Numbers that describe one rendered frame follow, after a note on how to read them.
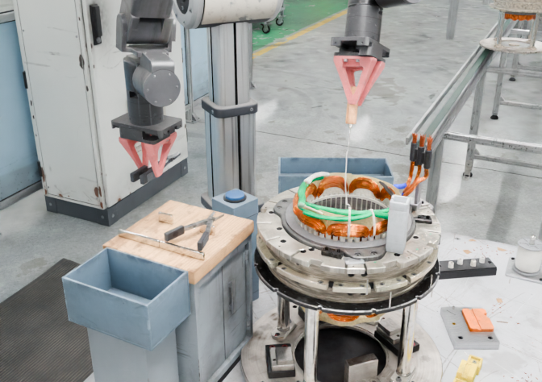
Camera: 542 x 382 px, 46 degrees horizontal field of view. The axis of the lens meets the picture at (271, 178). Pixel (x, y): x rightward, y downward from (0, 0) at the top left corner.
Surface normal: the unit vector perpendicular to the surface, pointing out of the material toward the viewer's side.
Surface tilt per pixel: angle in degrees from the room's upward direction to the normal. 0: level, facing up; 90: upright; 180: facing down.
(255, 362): 0
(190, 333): 90
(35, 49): 90
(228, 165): 90
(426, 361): 0
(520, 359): 0
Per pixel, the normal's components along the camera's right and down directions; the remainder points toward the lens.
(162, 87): 0.47, 0.38
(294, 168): -0.02, 0.41
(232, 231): 0.00, -0.91
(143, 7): 0.37, 0.75
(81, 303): -0.46, 0.36
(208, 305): 0.89, 0.19
